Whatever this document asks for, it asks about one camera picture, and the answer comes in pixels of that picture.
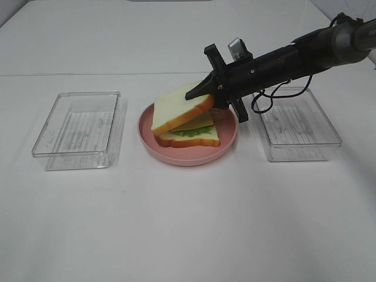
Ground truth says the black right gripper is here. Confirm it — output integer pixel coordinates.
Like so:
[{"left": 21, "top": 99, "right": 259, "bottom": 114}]
[{"left": 185, "top": 44, "right": 294, "bottom": 123}]

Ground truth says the pink bacon strip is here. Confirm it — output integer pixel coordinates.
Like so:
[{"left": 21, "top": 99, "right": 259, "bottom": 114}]
[{"left": 209, "top": 108, "right": 224, "bottom": 122}]

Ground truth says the yellow cheese slice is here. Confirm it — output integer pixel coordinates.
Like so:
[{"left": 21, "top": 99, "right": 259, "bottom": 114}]
[{"left": 170, "top": 112, "right": 214, "bottom": 132}]

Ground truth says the bread slice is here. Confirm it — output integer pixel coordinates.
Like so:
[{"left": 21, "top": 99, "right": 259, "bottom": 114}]
[
  {"left": 151, "top": 80, "right": 214, "bottom": 136},
  {"left": 155, "top": 125, "right": 220, "bottom": 148}
]

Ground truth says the green lettuce leaf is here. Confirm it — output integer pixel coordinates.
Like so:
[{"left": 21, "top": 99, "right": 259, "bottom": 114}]
[{"left": 172, "top": 125, "right": 214, "bottom": 137}]

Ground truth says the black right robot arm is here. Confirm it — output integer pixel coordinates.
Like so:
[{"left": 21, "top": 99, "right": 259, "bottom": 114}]
[{"left": 185, "top": 13, "right": 375, "bottom": 122}]

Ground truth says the pink round plate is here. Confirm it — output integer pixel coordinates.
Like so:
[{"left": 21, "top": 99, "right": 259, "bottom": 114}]
[{"left": 137, "top": 104, "right": 237, "bottom": 166}]

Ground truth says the right clear plastic tray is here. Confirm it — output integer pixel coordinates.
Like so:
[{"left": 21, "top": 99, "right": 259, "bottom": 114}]
[{"left": 250, "top": 87, "right": 342, "bottom": 162}]

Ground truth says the clear plastic tray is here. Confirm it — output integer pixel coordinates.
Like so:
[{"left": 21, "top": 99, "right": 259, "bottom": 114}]
[
  {"left": 31, "top": 91, "right": 126, "bottom": 171},
  {"left": 250, "top": 87, "right": 342, "bottom": 162}
]

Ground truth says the left clear plastic tray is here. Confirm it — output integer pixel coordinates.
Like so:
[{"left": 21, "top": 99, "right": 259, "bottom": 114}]
[{"left": 31, "top": 91, "right": 126, "bottom": 171}]

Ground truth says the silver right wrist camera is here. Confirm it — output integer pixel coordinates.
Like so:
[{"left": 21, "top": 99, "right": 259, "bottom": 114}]
[{"left": 227, "top": 38, "right": 253, "bottom": 61}]

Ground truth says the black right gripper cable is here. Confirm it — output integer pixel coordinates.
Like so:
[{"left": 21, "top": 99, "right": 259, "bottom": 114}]
[{"left": 251, "top": 75, "right": 314, "bottom": 114}]

